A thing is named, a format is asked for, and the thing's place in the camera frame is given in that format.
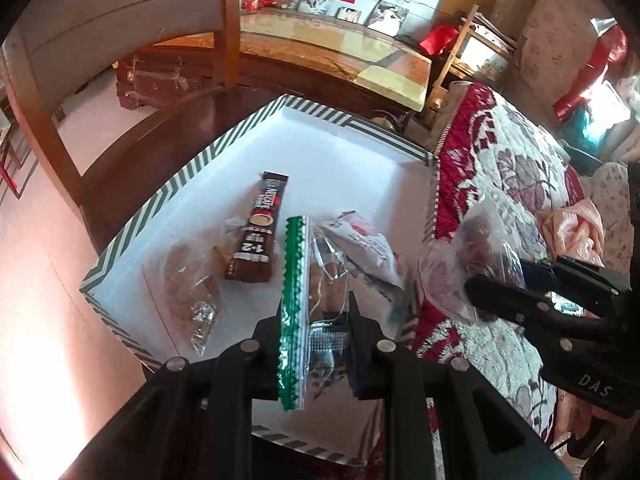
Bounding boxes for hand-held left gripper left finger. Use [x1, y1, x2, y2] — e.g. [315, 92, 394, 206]
[60, 315, 281, 480]

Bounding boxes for light wooden chair frame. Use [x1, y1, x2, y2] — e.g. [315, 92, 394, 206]
[430, 4, 521, 106]

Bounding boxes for floral fleece blanket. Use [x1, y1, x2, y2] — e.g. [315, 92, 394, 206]
[410, 80, 608, 441]

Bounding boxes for bread in clear bag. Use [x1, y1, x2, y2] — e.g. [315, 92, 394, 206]
[162, 220, 236, 358]

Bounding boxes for dark red trunk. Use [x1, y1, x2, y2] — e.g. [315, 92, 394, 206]
[116, 52, 221, 108]

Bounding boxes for white snack packet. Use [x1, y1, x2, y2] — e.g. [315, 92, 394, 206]
[320, 211, 408, 291]

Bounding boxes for red foil bag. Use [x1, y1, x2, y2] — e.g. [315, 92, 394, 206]
[552, 25, 628, 121]

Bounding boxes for brown coffee sachet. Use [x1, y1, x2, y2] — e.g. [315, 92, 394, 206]
[222, 171, 290, 283]

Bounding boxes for clear bagged dark pastry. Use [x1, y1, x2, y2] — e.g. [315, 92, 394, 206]
[417, 200, 526, 323]

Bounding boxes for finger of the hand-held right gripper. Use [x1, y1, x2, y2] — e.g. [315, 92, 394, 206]
[520, 255, 628, 311]
[464, 275, 576, 356]

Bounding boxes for pink quilted blanket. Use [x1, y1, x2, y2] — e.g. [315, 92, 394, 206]
[537, 197, 608, 266]

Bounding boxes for teal plastic container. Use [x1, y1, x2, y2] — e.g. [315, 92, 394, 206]
[562, 107, 606, 156]

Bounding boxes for glass-topped wooden cabinet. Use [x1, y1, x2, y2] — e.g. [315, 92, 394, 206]
[115, 7, 433, 116]

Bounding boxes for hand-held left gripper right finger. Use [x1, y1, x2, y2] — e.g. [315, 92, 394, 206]
[347, 291, 576, 480]

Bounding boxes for green-edged clear snack packet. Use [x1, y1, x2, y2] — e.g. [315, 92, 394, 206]
[277, 215, 358, 413]

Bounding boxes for brown wooden chair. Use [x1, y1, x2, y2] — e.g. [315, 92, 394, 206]
[0, 0, 251, 211]

